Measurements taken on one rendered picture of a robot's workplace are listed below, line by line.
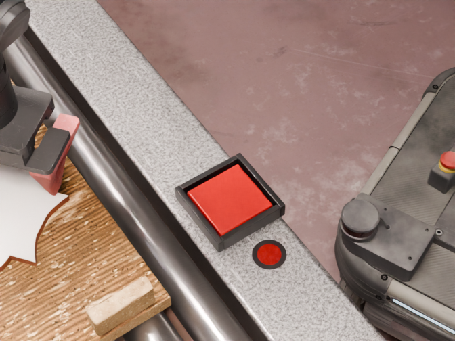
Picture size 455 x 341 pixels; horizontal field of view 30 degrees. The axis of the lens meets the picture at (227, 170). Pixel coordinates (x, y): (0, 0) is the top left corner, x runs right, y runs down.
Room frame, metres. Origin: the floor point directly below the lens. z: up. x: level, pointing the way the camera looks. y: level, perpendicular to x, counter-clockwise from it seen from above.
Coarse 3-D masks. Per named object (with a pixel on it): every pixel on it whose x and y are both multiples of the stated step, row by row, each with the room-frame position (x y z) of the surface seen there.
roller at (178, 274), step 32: (32, 64) 0.64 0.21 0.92; (64, 96) 0.60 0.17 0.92; (96, 160) 0.51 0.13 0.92; (96, 192) 0.48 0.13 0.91; (128, 192) 0.47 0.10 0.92; (128, 224) 0.44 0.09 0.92; (160, 224) 0.44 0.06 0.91; (160, 256) 0.40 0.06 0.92; (192, 288) 0.36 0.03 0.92; (192, 320) 0.34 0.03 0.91; (224, 320) 0.33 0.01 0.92
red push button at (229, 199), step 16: (224, 176) 0.48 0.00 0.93; (240, 176) 0.48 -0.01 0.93; (192, 192) 0.46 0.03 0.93; (208, 192) 0.46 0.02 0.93; (224, 192) 0.46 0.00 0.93; (240, 192) 0.46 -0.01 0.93; (256, 192) 0.46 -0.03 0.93; (208, 208) 0.44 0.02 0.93; (224, 208) 0.44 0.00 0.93; (240, 208) 0.44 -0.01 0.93; (256, 208) 0.44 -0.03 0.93; (224, 224) 0.43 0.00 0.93; (240, 224) 0.43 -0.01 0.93
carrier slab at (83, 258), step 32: (64, 192) 0.46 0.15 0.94; (64, 224) 0.43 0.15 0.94; (96, 224) 0.43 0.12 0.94; (64, 256) 0.39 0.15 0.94; (96, 256) 0.39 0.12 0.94; (128, 256) 0.39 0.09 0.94; (0, 288) 0.36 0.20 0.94; (32, 288) 0.36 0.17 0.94; (64, 288) 0.36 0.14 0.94; (96, 288) 0.36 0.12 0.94; (160, 288) 0.36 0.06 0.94; (0, 320) 0.33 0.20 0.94; (32, 320) 0.33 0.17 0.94; (64, 320) 0.33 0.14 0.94; (128, 320) 0.33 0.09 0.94
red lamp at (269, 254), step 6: (264, 246) 0.41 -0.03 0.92; (270, 246) 0.41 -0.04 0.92; (276, 246) 0.41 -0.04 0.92; (258, 252) 0.40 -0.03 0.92; (264, 252) 0.40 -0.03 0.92; (270, 252) 0.40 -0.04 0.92; (276, 252) 0.40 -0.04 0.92; (264, 258) 0.40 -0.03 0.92; (270, 258) 0.40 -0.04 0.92; (276, 258) 0.40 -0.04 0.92; (270, 264) 0.39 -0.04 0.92
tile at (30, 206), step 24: (0, 168) 0.49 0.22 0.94; (0, 192) 0.46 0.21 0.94; (24, 192) 0.46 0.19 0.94; (48, 192) 0.46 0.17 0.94; (0, 216) 0.43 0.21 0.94; (24, 216) 0.43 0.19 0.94; (48, 216) 0.43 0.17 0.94; (0, 240) 0.41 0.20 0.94; (24, 240) 0.40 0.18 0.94; (0, 264) 0.38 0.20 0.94
